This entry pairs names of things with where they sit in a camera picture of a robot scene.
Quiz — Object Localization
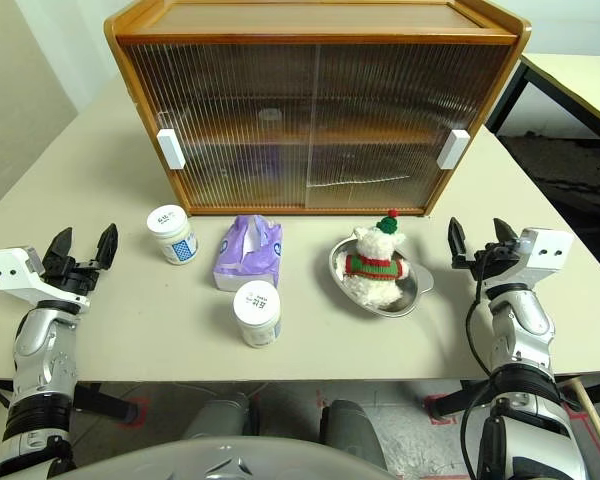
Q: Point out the beige table black legs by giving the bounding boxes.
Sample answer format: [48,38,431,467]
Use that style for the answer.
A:
[484,51,600,146]

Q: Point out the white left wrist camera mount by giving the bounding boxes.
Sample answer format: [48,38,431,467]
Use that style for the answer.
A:
[0,246,92,307]

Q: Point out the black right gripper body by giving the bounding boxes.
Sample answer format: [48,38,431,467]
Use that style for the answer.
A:
[452,240,524,289]

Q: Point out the white plush bear toy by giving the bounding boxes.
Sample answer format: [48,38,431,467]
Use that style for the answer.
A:
[340,208,412,307]

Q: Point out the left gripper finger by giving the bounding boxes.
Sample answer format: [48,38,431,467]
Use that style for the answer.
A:
[43,227,75,271]
[91,223,120,270]

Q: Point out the silver robot torso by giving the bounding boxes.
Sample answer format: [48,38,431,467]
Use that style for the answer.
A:
[29,437,396,480]

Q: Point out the ribbed clear sliding door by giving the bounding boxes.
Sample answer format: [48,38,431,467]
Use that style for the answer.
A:
[304,42,514,209]
[121,42,322,209]

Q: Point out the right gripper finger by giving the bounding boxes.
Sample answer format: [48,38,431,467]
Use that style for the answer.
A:
[491,217,520,248]
[447,216,476,271]

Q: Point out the metal bowl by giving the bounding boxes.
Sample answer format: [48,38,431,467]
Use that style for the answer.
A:
[328,235,436,319]

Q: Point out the white jar with lid print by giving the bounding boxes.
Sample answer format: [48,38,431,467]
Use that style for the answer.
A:
[232,280,283,349]

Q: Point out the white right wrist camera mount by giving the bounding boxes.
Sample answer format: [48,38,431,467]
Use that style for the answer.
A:
[482,227,575,291]

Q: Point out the black table leg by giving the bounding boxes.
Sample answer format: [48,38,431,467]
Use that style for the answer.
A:
[429,379,486,421]
[74,383,141,427]

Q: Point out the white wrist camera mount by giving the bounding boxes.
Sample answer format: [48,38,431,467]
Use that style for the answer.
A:
[0,246,92,307]
[482,227,575,291]

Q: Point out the wooden cabinet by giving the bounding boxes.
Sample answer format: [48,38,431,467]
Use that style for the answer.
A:
[103,0,533,217]

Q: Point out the purple tissue pack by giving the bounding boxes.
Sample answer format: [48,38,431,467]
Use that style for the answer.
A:
[211,214,285,292]

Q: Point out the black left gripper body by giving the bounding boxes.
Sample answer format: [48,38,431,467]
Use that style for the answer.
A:
[40,255,104,302]

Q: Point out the white jar blue checker label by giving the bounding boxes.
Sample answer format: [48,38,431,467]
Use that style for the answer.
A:
[146,203,199,266]

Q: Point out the white door handle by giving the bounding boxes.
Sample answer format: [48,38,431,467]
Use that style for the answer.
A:
[435,128,470,170]
[156,128,186,171]

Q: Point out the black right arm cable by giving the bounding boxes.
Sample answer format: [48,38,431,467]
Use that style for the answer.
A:
[458,247,506,480]

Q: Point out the wooden stick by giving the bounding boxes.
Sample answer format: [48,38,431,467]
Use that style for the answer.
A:
[562,377,600,456]

